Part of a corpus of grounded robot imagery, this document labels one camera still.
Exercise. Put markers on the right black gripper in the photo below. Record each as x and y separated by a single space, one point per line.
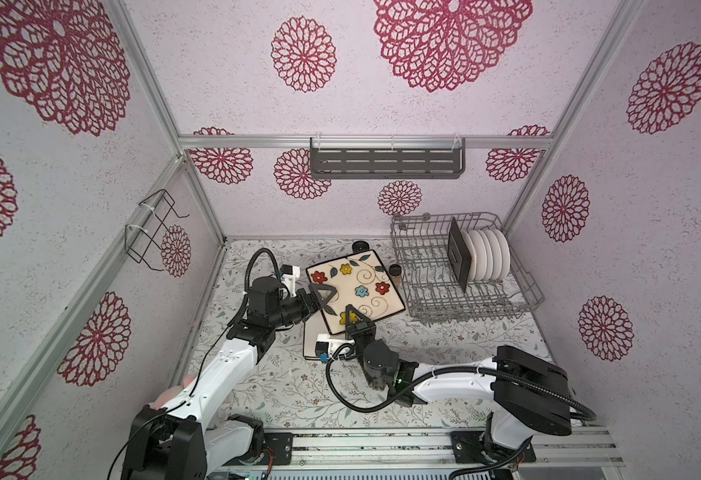
363 326

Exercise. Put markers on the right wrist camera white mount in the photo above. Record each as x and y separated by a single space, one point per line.
332 347

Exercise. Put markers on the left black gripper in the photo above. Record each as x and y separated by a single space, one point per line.
308 308

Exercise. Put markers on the grey wall shelf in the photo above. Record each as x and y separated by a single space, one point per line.
390 163

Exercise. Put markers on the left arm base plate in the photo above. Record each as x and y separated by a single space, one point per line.
274 449

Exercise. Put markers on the small amber spice jar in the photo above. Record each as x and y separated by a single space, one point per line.
395 275

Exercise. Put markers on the black square plate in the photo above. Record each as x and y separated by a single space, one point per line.
360 280
457 254

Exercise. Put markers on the aluminium front rail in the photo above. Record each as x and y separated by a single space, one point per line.
418 449

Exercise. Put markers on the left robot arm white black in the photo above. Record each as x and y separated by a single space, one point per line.
175 440

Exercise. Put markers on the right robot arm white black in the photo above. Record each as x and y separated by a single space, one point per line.
529 392

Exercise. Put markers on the grey wire dish rack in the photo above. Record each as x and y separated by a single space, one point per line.
430 288

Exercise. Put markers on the red pink plush toy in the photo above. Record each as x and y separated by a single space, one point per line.
173 393

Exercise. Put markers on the black wire wall holder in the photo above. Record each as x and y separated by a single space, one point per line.
143 236

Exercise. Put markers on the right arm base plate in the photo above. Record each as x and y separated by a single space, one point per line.
472 447

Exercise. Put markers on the salt grinder black lid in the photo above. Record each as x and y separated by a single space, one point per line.
359 246

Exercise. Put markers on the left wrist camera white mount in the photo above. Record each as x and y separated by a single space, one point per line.
289 275

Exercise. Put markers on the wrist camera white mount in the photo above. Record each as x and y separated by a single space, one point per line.
289 275
332 347

